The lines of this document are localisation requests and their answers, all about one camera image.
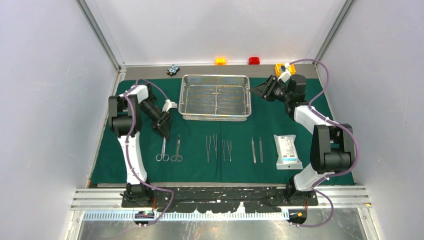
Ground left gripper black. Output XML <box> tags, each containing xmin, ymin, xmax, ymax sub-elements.
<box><xmin>139</xmin><ymin>99</ymin><xmax>173</xmax><ymax>140</ymax></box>

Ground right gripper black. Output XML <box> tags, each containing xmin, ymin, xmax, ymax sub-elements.
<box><xmin>250</xmin><ymin>75</ymin><xmax>292</xmax><ymax>103</ymax></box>

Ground surgical scissors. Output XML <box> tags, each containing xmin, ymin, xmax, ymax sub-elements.
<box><xmin>155</xmin><ymin>137</ymin><xmax>170</xmax><ymax>162</ymax></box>

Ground steel scissors blade pair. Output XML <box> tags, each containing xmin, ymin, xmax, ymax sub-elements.
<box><xmin>170</xmin><ymin>135</ymin><xmax>183</xmax><ymax>162</ymax></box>

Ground surgical forceps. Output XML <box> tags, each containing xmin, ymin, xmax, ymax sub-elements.
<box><xmin>212</xmin><ymin>86</ymin><xmax>221</xmax><ymax>115</ymax></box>

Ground long steel forceps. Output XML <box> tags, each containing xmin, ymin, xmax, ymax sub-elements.
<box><xmin>206</xmin><ymin>135</ymin><xmax>212</xmax><ymax>163</ymax></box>

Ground metal mesh tray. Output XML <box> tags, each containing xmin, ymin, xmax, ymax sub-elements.
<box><xmin>178</xmin><ymin>74</ymin><xmax>252</xmax><ymax>122</ymax></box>

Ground steel spatula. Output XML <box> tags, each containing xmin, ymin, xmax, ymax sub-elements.
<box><xmin>212</xmin><ymin>134</ymin><xmax>218</xmax><ymax>160</ymax></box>

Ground steel scalpel handle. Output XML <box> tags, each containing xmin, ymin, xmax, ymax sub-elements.
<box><xmin>259</xmin><ymin>137</ymin><xmax>264</xmax><ymax>163</ymax></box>
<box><xmin>251</xmin><ymin>137</ymin><xmax>257</xmax><ymax>164</ymax></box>

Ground green surgical cloth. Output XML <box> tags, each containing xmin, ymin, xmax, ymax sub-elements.
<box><xmin>90</xmin><ymin>95</ymin><xmax>312</xmax><ymax>185</ymax></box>

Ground thin steel tweezers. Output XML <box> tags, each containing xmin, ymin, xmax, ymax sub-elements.
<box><xmin>227</xmin><ymin>140</ymin><xmax>232</xmax><ymax>162</ymax></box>

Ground white paper packet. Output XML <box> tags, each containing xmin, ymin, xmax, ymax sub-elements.
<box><xmin>273</xmin><ymin>134</ymin><xmax>303</xmax><ymax>170</ymax></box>

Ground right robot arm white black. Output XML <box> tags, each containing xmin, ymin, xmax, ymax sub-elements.
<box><xmin>250</xmin><ymin>74</ymin><xmax>358</xmax><ymax>205</ymax></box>

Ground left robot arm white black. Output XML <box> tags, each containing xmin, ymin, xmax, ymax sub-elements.
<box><xmin>107</xmin><ymin>81</ymin><xmax>177</xmax><ymax>207</ymax></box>

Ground yellow toy block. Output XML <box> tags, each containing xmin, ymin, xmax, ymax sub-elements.
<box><xmin>274</xmin><ymin>63</ymin><xmax>296</xmax><ymax>76</ymax></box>

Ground red toy brick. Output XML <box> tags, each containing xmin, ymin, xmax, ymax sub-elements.
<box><xmin>248</xmin><ymin>56</ymin><xmax>260</xmax><ymax>65</ymax></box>

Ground orange toy brick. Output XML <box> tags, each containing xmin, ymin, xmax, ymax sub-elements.
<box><xmin>214</xmin><ymin>57</ymin><xmax>227</xmax><ymax>66</ymax></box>

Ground small blue black toy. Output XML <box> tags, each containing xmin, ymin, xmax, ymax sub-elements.
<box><xmin>166</xmin><ymin>64</ymin><xmax>180</xmax><ymax>77</ymax></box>

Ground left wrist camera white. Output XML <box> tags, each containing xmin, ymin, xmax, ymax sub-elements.
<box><xmin>162</xmin><ymin>99</ymin><xmax>178</xmax><ymax>112</ymax></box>

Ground aluminium frame rail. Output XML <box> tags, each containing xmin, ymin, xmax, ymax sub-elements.
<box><xmin>70</xmin><ymin>185</ymin><xmax>373</xmax><ymax>211</ymax></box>

